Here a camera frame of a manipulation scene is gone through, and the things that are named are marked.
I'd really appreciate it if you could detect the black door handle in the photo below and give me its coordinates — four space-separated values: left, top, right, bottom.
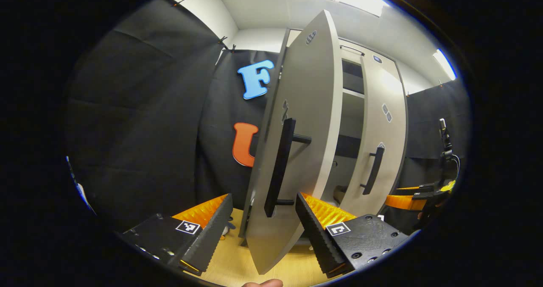
360 146 385 195
264 117 312 218

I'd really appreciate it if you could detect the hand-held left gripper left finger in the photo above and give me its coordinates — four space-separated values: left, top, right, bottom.
117 193 235 276

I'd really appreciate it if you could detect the ceiling light panel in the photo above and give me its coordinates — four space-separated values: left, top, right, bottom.
433 49 458 81

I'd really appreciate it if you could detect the black backdrop cloth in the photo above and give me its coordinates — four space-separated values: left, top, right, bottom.
392 79 471 232
64 0 283 232

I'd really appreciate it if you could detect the grey shoe cabinet door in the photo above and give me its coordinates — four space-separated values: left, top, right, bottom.
339 54 409 217
238 9 343 276

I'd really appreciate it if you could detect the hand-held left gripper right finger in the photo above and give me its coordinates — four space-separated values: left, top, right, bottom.
295 191 410 278

